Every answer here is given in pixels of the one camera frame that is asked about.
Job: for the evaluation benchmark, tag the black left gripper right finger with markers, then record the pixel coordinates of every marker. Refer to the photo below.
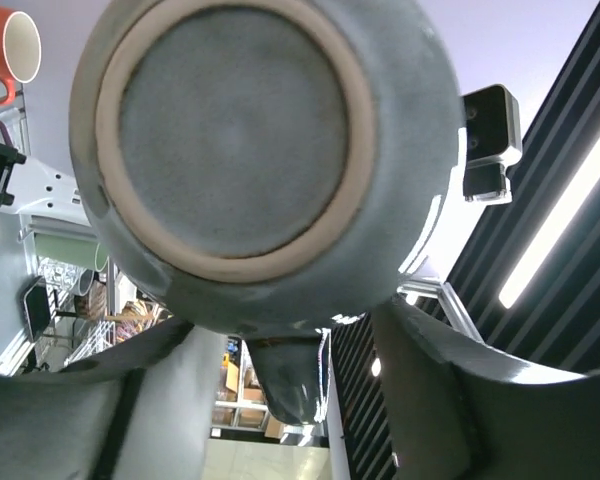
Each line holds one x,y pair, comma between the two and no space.
459,409

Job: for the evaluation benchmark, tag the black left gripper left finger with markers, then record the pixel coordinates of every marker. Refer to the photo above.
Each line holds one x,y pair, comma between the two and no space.
139,410

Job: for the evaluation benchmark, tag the grey green ceramic mug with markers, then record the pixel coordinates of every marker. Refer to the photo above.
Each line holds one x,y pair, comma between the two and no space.
263,167

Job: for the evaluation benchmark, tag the orange mug white inside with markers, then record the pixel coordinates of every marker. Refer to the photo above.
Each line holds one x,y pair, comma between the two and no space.
20,51

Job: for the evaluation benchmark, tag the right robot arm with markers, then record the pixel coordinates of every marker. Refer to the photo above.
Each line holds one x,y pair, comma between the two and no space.
30,187

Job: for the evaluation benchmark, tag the overhead camera on mount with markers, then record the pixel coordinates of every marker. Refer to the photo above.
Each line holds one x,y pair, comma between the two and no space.
494,143

